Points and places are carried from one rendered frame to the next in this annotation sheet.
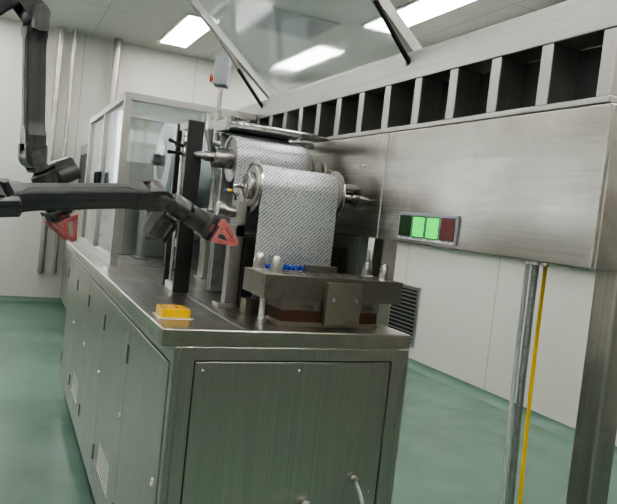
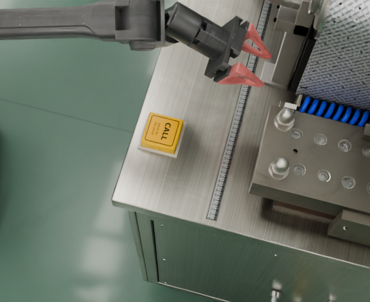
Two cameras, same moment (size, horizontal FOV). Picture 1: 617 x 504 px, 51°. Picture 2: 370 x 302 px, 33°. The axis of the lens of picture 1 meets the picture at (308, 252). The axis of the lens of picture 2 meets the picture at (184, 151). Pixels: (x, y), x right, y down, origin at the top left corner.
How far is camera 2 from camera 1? 1.51 m
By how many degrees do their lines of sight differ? 70
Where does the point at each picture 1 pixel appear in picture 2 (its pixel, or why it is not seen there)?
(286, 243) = (353, 85)
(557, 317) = not seen: outside the picture
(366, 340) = not seen: outside the picture
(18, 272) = not seen: outside the picture
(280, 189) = (357, 35)
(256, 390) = (223, 247)
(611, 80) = not seen: outside the picture
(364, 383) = (362, 283)
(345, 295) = (365, 230)
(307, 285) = (313, 202)
